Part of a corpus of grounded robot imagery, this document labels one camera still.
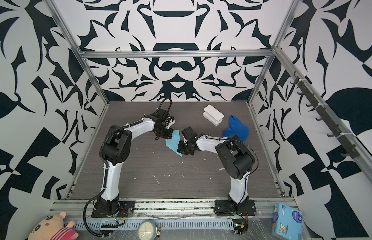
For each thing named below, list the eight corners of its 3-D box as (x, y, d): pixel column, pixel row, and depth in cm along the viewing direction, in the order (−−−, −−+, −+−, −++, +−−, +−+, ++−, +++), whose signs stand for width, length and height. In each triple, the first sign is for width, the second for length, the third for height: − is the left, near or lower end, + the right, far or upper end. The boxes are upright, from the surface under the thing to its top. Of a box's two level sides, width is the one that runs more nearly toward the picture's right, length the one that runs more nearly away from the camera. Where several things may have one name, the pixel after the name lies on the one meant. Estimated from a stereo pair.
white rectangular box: (216, 127, 108) (217, 120, 102) (201, 114, 115) (202, 108, 109) (222, 122, 111) (225, 115, 105) (208, 110, 118) (209, 103, 112)
